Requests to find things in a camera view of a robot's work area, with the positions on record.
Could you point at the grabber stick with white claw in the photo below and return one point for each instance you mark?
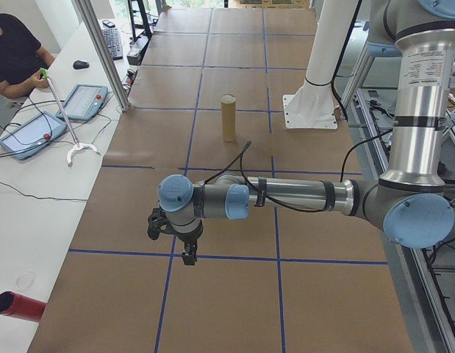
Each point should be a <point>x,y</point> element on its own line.
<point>61,108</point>

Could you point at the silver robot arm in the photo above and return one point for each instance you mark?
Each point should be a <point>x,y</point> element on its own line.
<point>293,193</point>

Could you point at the person right forearm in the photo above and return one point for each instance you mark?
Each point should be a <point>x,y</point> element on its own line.
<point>14,89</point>

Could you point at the person right hand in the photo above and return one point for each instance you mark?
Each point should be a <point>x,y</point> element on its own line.
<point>39,81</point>

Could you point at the brown cardboard tube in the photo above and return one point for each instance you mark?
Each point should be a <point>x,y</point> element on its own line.
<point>228,121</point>

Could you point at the white desk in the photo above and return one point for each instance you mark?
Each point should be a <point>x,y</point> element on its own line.
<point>36,228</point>

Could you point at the clear plastic lid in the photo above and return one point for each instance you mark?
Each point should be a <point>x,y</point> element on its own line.
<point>25,280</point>

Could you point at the red tube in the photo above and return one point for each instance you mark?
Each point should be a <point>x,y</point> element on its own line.
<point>23,307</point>

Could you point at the blue grey teach pendant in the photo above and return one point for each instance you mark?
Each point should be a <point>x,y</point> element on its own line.
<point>30,134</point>
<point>82,101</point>

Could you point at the black box with white label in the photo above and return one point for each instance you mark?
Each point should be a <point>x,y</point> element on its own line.
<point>136,51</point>

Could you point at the black computer mouse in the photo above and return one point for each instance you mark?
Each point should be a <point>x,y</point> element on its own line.
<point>81,64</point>

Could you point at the black keyboard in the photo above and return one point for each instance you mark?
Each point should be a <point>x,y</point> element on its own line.
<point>112,43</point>

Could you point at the black equipment rack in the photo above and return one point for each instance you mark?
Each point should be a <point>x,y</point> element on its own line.
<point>140,18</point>

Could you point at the black handset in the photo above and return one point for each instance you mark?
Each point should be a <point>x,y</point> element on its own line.
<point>109,24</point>

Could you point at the person in black shirt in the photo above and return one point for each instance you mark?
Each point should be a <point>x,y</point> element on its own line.
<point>10,44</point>

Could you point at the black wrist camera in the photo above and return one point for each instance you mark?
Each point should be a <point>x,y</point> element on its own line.
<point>156,222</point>

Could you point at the aluminium profile post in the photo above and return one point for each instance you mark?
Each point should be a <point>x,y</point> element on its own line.
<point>106,55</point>

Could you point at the metal bar frame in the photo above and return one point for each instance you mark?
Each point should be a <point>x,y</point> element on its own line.
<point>411,279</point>

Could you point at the white bracket with bolts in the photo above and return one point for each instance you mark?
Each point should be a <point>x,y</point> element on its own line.
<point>324,55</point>

